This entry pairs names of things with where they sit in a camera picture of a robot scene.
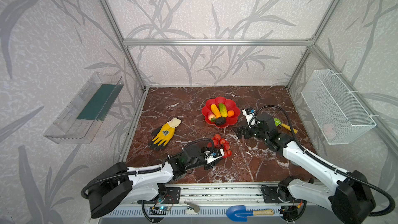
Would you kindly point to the blue wooden-handled shovel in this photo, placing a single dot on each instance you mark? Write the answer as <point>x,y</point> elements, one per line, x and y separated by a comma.
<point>241,214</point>

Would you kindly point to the red-green fake peach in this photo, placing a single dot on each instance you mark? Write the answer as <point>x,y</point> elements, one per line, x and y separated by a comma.
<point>212,117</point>

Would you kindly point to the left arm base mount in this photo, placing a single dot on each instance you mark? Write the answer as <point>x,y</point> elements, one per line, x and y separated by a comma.
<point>171,195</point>

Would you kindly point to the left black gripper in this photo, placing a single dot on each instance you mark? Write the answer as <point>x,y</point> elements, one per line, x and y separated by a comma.
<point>214,149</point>

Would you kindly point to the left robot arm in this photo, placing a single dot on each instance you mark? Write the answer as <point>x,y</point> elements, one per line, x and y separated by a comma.
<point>165,172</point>

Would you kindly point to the yellow-orange fake corn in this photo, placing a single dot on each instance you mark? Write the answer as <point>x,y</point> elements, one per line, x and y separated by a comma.
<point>215,111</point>

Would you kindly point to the red flower-shaped fruit bowl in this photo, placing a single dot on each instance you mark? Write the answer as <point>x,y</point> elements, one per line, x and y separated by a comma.
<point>230,104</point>

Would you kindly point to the green-yellow fake cucumber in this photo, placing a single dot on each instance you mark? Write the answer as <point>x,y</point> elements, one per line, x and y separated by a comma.
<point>223,110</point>

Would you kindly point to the clear plastic wall shelf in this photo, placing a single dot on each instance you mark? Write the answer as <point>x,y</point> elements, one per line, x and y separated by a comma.
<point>82,118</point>

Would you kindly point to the dark fake avocado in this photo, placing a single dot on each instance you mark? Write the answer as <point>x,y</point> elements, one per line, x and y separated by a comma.
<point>220,121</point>

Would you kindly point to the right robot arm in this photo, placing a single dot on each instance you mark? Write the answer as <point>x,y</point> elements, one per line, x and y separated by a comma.
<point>342,192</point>

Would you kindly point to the yellow black work glove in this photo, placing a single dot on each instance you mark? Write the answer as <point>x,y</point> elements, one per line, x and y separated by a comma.
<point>164,134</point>

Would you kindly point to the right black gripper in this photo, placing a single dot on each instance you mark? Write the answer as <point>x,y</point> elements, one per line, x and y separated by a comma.
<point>252,131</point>

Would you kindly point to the white wire mesh basket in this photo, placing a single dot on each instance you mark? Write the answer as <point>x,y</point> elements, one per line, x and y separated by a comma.
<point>331,101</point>

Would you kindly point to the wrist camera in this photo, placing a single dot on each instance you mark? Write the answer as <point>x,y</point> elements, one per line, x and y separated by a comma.
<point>249,114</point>
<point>213,157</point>

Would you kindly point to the red fake strawberry bunch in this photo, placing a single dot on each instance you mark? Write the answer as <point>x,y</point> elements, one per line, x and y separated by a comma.
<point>221,143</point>

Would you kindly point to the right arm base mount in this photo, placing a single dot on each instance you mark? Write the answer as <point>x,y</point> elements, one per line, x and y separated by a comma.
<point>273,194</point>

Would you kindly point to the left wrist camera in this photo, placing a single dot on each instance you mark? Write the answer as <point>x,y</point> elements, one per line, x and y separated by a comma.
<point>213,157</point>

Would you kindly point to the aluminium front rail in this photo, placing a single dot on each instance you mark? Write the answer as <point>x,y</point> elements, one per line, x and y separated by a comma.
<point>217,194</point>

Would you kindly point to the pink object in basket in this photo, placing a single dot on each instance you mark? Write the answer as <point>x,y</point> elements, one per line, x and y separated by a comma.
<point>329,131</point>

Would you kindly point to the small grey bracket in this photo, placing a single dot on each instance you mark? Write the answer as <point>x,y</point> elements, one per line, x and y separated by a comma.
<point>192,209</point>

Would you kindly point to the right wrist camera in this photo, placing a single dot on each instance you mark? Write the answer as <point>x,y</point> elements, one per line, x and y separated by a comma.
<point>249,114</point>

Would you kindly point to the green circuit board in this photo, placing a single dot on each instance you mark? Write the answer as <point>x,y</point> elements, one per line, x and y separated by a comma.
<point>160,210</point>

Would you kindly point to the green yellow-handled trowel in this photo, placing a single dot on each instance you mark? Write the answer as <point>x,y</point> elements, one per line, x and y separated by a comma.
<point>278,122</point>

